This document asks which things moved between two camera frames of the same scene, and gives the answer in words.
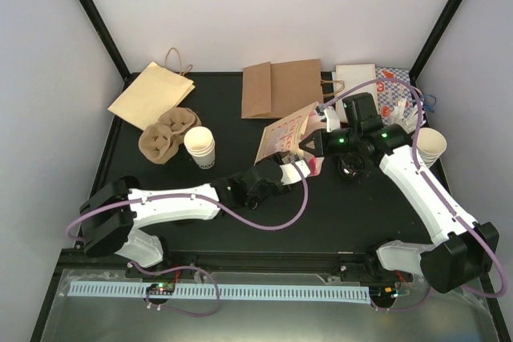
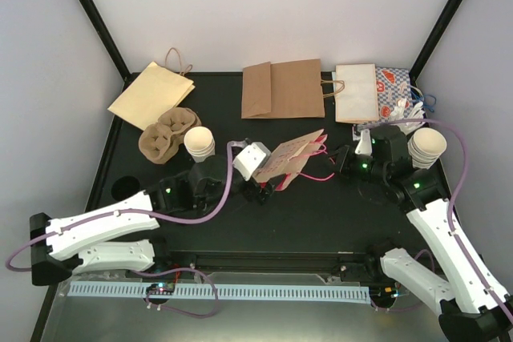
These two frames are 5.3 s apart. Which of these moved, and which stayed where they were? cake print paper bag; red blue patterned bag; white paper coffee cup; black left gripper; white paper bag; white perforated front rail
Moved: cake print paper bag; black left gripper
Stayed: red blue patterned bag; white perforated front rail; white paper bag; white paper coffee cup
